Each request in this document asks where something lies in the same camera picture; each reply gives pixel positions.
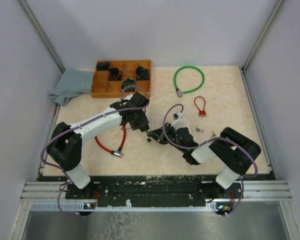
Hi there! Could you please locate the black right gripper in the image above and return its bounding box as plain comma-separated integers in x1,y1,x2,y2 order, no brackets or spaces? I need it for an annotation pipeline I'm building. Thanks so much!
148,121,186,153

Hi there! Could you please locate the orange black padlock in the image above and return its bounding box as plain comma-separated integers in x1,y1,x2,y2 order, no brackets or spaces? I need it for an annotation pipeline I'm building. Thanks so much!
140,124,150,132

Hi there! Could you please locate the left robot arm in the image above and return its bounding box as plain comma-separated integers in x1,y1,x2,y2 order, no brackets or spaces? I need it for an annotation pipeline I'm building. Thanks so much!
43,92,150,199

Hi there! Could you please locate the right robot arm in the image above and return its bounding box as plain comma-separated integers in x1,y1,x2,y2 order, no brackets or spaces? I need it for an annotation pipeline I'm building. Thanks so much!
147,123,262,198

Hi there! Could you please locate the silver key bunch middle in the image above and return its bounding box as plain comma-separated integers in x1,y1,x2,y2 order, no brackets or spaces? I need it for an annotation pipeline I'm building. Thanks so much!
195,127,205,134

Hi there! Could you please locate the black yellow rolled item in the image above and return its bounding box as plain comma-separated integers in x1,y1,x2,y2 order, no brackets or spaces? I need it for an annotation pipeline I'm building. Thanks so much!
120,78,136,93

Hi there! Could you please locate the black rolled item right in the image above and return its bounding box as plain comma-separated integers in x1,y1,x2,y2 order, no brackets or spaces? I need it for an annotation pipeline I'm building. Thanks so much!
135,66,150,81

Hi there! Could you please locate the black rolled item far left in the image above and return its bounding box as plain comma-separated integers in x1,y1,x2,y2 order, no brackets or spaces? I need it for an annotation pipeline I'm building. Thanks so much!
96,61,110,71

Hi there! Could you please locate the grey blue cloth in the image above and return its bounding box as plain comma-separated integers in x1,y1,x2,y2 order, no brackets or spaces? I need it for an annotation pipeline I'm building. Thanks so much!
48,68,94,107

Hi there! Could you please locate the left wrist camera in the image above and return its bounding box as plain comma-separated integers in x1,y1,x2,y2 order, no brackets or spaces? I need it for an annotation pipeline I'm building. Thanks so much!
123,94,133,100

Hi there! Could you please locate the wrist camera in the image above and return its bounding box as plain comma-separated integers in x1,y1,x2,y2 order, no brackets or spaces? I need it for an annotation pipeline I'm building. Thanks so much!
172,112,182,124
123,94,133,100

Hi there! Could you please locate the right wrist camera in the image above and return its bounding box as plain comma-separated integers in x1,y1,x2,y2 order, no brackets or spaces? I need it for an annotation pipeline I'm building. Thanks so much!
172,112,182,124

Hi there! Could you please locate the red cable lock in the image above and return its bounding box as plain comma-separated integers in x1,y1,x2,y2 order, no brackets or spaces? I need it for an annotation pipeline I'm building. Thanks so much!
94,125,127,158

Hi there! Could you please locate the green cable lock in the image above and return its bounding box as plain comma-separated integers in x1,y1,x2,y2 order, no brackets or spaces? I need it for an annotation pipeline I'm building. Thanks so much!
173,65,206,97

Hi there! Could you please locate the red cable padlock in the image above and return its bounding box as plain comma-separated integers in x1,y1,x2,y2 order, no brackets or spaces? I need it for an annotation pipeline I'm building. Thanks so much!
193,96,207,117

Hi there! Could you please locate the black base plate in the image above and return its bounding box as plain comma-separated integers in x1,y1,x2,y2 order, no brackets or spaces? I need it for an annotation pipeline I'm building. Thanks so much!
65,175,242,208

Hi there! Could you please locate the grey slotted cable duct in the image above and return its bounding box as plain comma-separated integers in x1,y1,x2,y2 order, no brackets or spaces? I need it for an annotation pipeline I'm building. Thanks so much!
29,199,243,213

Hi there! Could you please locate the aluminium frame post left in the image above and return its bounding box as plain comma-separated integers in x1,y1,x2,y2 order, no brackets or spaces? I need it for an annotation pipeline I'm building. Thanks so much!
17,0,66,73

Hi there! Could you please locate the aluminium frame post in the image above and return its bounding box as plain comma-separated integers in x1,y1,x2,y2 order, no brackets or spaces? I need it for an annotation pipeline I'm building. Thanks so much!
17,0,66,73
241,0,286,74

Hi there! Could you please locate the aluminium frame post right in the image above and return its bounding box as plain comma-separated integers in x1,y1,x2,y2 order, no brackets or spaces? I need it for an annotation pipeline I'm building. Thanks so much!
241,0,286,74

